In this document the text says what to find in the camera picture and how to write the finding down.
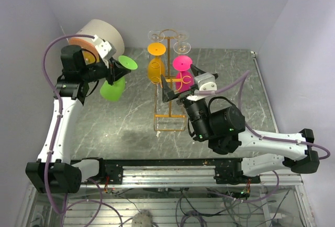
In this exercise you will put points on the clear round wine glass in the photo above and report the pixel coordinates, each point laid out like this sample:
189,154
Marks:
182,35

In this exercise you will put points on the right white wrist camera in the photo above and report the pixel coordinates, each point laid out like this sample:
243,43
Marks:
205,86

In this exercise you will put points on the green plastic goblet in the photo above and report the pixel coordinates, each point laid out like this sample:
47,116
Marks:
115,91

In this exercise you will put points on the orange plastic goblet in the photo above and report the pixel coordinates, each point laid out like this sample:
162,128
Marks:
156,67

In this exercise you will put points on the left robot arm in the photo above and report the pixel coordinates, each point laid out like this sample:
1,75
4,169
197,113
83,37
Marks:
70,93

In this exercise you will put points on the clear glass tumbler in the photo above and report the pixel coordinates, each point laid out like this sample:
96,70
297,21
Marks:
156,35

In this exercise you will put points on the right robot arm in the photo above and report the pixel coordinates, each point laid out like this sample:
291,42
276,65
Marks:
226,130

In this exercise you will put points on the grey fuzzy ball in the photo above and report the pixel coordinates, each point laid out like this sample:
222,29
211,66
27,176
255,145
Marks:
143,218

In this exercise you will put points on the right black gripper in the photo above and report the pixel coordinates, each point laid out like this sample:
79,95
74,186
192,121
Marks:
169,94

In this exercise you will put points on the gold wire wine glass rack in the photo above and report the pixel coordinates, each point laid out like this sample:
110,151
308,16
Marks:
170,121

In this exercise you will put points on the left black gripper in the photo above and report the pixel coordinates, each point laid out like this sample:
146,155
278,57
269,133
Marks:
115,71

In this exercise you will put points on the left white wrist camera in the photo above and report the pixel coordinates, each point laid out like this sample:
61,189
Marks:
104,49

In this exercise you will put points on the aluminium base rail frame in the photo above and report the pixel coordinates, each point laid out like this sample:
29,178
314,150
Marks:
167,176

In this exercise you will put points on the cream round drawer box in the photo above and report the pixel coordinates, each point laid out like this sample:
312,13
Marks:
104,31

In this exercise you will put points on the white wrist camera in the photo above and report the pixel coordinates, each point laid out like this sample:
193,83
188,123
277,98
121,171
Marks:
205,86
104,49

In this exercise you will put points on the clear flute wine glass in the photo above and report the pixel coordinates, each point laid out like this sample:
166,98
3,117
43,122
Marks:
182,47

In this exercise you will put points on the magenta plastic goblet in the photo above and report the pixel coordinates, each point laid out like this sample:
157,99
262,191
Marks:
183,64

